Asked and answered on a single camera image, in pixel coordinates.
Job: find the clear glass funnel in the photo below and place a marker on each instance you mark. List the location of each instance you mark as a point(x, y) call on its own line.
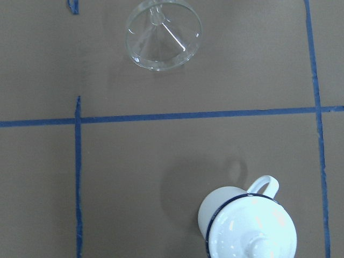
point(162, 35)

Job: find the white cup lid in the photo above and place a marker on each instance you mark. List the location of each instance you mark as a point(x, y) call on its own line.
point(251, 225)

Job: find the white enamel cup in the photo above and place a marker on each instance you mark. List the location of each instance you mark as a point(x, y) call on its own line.
point(265, 185)

